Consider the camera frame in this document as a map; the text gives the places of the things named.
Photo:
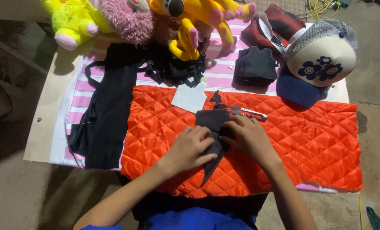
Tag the orange quilted fabric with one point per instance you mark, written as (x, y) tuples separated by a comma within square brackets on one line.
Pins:
[(305, 143)]

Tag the pink striped cloth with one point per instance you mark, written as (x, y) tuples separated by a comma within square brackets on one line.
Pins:
[(222, 72)]

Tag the person's blue shirt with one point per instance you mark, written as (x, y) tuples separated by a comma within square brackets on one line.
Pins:
[(193, 218)]

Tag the pink fluffy plush toy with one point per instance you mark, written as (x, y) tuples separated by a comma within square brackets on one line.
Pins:
[(129, 19)]

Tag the red and black fabric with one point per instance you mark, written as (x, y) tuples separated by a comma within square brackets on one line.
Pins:
[(273, 27)]

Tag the grey mesh cap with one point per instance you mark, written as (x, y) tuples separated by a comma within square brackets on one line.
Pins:
[(329, 30)]

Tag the silver thread snips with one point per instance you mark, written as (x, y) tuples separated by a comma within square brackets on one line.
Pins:
[(249, 112)]

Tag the person's right hand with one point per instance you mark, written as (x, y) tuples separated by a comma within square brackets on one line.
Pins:
[(249, 137)]

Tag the small black fabric scrap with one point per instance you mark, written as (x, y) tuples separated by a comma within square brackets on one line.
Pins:
[(216, 99)]

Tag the yellow monkey plush toy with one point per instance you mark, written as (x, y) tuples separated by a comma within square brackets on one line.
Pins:
[(202, 25)]

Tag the white paper pattern piece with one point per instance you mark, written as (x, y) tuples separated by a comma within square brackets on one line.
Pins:
[(190, 96)]

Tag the stack of black cut pieces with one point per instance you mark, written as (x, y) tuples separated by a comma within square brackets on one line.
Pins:
[(255, 68)]

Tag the cream cap with blue flowers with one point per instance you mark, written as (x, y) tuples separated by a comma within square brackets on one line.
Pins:
[(321, 64)]

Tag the long black fabric strip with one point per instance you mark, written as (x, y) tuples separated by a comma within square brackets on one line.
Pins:
[(105, 121)]

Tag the person's left hand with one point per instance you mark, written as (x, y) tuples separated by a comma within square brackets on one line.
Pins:
[(185, 150)]

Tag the wooden board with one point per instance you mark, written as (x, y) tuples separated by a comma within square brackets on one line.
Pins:
[(47, 118)]

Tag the pile of black fabric scraps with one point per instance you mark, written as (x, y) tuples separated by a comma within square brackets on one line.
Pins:
[(174, 68)]

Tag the neon yellow plush toy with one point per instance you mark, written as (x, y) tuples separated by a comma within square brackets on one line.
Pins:
[(73, 22)]

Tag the black cut fabric piece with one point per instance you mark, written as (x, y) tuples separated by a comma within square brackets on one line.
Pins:
[(214, 127)]

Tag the blue knitted hat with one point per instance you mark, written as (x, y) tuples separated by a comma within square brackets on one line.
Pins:
[(297, 91)]

